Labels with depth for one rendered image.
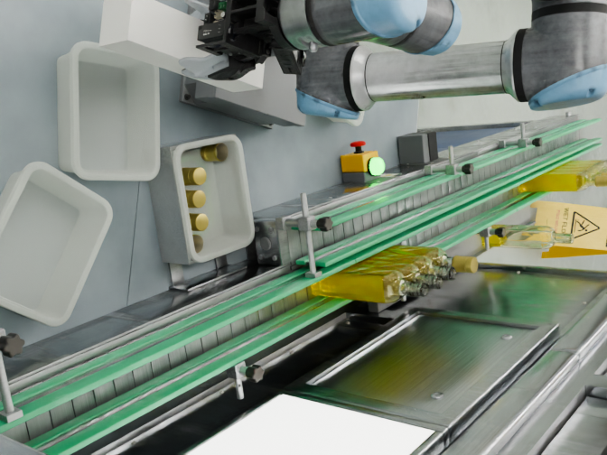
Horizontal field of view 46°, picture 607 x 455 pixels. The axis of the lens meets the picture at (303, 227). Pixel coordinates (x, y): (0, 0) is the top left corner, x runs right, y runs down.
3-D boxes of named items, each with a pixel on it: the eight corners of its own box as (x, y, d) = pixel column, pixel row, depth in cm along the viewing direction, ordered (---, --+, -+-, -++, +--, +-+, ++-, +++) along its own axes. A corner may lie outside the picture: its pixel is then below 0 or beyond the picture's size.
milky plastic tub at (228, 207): (163, 264, 136) (193, 266, 131) (143, 147, 132) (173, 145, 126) (227, 240, 149) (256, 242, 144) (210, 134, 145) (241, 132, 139)
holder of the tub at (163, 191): (166, 289, 138) (193, 292, 133) (142, 148, 132) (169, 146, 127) (228, 264, 150) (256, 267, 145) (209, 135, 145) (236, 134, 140)
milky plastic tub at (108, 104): (45, 180, 119) (74, 180, 113) (42, 45, 118) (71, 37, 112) (131, 181, 132) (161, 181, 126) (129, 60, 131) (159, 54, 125)
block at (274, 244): (255, 264, 147) (280, 267, 143) (248, 220, 145) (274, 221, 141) (266, 260, 150) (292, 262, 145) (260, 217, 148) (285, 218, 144)
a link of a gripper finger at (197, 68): (155, 60, 93) (202, 32, 88) (190, 73, 98) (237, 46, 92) (157, 82, 92) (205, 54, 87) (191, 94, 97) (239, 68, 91)
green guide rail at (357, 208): (291, 229, 145) (322, 231, 140) (290, 225, 145) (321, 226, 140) (580, 122, 275) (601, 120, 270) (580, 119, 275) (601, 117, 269)
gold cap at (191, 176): (176, 169, 136) (191, 169, 133) (190, 165, 139) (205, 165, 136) (180, 187, 137) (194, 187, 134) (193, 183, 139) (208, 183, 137)
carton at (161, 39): (104, -1, 90) (133, -10, 86) (237, 53, 109) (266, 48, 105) (98, 46, 90) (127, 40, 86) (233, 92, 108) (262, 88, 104)
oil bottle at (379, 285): (312, 295, 151) (396, 305, 138) (308, 270, 150) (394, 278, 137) (327, 287, 156) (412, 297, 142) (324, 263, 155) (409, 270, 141)
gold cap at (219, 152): (220, 139, 139) (205, 140, 142) (211, 153, 137) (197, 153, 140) (230, 151, 141) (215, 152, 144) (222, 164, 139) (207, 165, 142)
